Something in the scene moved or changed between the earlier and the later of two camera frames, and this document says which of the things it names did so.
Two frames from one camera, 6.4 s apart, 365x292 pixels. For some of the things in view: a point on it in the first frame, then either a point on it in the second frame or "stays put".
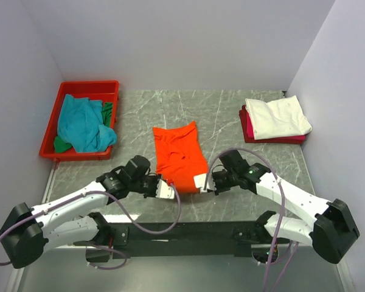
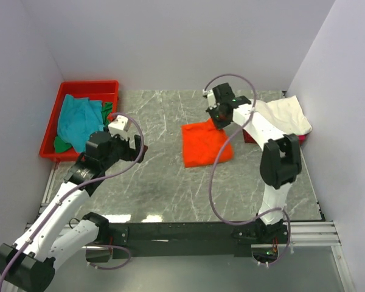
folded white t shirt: (283, 117) stays put
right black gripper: (215, 174) -> (219, 125)
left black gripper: (153, 193) -> (131, 154)
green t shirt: (60, 146) stays put
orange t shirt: (179, 158) -> (202, 143)
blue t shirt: (78, 125) stays put
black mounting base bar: (238, 238) stays put
